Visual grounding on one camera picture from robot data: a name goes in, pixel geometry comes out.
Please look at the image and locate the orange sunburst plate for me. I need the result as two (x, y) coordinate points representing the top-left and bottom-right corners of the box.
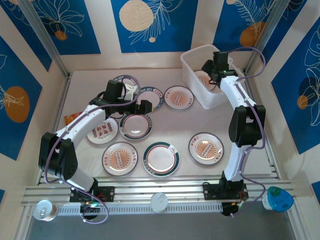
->
(194, 69), (218, 91)
(163, 85), (195, 111)
(101, 141), (140, 177)
(188, 131), (225, 166)

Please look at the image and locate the green rimmed white plate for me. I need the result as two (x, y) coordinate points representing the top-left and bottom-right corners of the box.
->
(118, 112), (153, 141)
(142, 141), (180, 178)

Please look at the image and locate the white plastic bin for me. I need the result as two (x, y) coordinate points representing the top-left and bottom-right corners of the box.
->
(180, 44), (247, 110)

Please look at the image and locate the red character white plate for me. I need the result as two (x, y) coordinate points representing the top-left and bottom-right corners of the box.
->
(86, 116), (119, 146)

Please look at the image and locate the orange snack packet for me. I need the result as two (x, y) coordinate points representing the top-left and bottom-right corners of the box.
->
(63, 112), (82, 127)

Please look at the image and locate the silver tin can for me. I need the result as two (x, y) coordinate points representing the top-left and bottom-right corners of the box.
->
(150, 192), (169, 213)

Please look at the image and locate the blue and white container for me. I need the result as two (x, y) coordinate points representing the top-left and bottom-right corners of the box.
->
(261, 186), (295, 213)

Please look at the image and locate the aluminium corner post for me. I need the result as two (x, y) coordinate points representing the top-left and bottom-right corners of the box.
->
(17, 0), (73, 78)
(243, 0), (293, 75)

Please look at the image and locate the aluminium side rail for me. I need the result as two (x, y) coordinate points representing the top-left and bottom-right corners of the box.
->
(241, 69), (281, 180)
(36, 72), (73, 187)

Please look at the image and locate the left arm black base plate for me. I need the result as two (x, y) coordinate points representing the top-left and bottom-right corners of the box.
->
(69, 186), (115, 203)

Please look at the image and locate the aluminium rail frame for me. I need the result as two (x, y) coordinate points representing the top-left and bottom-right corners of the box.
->
(21, 174), (301, 208)

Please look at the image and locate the grey slotted cable duct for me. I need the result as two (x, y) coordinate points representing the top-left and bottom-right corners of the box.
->
(53, 202), (223, 216)

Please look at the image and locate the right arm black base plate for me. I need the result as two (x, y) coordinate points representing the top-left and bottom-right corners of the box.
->
(202, 183), (249, 201)

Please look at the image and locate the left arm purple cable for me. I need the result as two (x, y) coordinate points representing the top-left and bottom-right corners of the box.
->
(43, 76), (141, 225)

